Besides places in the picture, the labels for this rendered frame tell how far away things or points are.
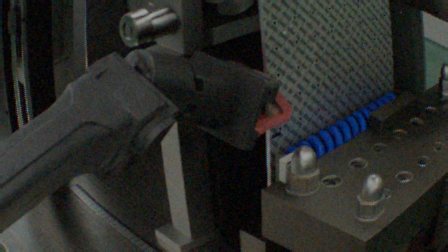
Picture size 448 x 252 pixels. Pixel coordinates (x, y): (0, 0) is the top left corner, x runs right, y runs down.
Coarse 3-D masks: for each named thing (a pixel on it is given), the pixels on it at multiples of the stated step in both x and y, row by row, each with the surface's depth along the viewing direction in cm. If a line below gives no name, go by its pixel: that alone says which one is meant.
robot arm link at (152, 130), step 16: (128, 64) 70; (144, 80) 70; (160, 96) 69; (160, 112) 67; (176, 112) 70; (144, 128) 65; (160, 128) 66; (144, 144) 66; (128, 160) 76; (96, 176) 74; (112, 176) 76
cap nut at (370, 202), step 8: (368, 176) 74; (376, 176) 73; (368, 184) 73; (376, 184) 73; (368, 192) 73; (376, 192) 73; (360, 200) 74; (368, 200) 74; (376, 200) 74; (360, 208) 74; (368, 208) 74; (376, 208) 74; (360, 216) 75; (368, 216) 74; (376, 216) 74
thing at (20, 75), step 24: (0, 0) 106; (24, 0) 96; (48, 0) 98; (0, 24) 109; (24, 24) 98; (48, 24) 100; (24, 48) 100; (48, 48) 102; (24, 72) 105; (48, 72) 103; (24, 96) 117; (48, 96) 105; (24, 120) 114
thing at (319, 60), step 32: (288, 0) 81; (320, 0) 85; (352, 0) 88; (384, 0) 93; (288, 32) 83; (320, 32) 86; (352, 32) 90; (384, 32) 95; (288, 64) 84; (320, 64) 88; (352, 64) 92; (384, 64) 97; (288, 96) 86; (320, 96) 89; (352, 96) 94; (288, 128) 88; (320, 128) 91
